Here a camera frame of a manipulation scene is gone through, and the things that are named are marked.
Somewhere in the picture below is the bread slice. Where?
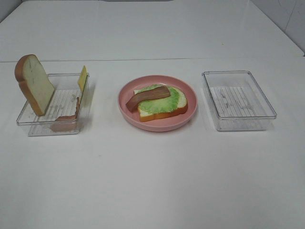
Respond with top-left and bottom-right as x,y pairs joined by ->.
14,54 -> 55,116
139,89 -> 188,122

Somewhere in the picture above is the left clear plastic container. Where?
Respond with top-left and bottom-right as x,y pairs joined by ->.
16,73 -> 91,136

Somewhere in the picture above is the yellow cheese slice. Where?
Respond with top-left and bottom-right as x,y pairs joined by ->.
78,65 -> 88,104

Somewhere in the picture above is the right clear plastic container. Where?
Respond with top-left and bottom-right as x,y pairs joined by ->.
202,71 -> 277,131

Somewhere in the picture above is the clear plastic container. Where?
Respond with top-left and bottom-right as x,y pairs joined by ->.
202,71 -> 277,131
16,73 -> 91,136

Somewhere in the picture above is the green lettuce leaf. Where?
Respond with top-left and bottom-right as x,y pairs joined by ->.
138,86 -> 187,116

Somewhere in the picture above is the pink round plate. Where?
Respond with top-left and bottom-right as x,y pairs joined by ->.
118,75 -> 198,132

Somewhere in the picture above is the bacon strip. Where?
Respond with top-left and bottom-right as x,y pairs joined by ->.
50,97 -> 80,132
126,86 -> 171,112

